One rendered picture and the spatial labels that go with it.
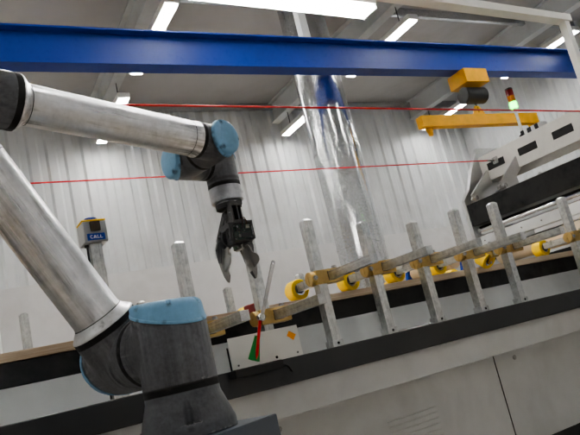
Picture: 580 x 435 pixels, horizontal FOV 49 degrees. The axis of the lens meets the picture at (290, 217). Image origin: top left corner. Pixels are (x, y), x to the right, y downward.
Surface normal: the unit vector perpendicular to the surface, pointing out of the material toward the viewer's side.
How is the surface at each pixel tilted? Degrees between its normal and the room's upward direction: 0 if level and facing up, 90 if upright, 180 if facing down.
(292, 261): 90
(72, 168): 90
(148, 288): 90
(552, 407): 90
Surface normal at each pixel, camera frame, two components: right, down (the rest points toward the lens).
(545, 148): -0.84, 0.08
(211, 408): 0.58, -0.61
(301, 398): 0.50, -0.29
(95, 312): 0.35, -0.03
